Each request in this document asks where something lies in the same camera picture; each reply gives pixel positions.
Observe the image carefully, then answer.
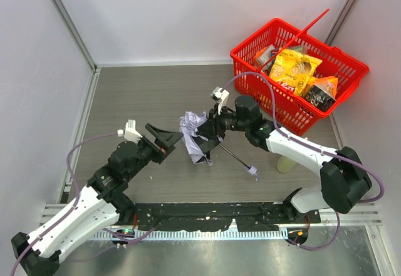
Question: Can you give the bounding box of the orange snack packet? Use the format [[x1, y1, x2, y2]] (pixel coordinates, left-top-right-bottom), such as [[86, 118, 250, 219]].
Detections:
[[253, 44, 276, 71]]

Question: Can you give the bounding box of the slotted cable duct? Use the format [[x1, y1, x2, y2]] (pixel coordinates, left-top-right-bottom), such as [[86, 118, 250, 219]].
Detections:
[[93, 228, 289, 241]]

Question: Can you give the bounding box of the yellow chips bag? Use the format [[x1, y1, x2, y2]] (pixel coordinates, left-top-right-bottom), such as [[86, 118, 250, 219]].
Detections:
[[269, 48, 323, 96]]

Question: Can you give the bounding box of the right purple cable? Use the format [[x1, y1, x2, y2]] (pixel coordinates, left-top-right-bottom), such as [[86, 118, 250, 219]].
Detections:
[[222, 71, 385, 252]]

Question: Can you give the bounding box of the black and orange snack bag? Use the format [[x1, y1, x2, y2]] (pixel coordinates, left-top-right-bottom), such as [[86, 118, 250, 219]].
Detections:
[[303, 76, 338, 112]]

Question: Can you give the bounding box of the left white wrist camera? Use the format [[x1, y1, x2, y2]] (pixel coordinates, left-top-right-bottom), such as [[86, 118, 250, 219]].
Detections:
[[117, 120, 143, 143]]

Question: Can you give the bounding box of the lavender folding umbrella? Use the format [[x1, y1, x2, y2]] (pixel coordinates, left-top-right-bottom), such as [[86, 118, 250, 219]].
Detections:
[[179, 110, 263, 166]]

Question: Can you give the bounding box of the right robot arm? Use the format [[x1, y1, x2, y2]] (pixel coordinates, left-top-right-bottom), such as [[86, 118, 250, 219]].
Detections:
[[194, 95, 372, 220]]

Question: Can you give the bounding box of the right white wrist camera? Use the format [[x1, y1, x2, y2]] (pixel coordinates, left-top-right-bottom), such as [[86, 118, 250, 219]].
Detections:
[[211, 86, 229, 115]]

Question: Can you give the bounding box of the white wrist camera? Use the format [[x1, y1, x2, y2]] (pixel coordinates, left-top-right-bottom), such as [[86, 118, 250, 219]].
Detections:
[[117, 120, 143, 143], [211, 86, 229, 115]]

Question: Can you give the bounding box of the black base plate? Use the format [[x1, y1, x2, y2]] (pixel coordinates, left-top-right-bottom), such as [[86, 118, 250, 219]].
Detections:
[[118, 202, 321, 232]]

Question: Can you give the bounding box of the red plastic shopping basket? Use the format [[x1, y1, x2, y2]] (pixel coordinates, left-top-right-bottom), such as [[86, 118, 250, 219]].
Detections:
[[230, 18, 369, 136]]

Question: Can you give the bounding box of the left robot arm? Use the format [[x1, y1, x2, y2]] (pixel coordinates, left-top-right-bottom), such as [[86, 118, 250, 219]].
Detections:
[[11, 120, 183, 275]]

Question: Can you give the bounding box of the pale yellow bottle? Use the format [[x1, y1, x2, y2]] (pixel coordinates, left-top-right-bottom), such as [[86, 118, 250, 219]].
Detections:
[[276, 156, 297, 174]]

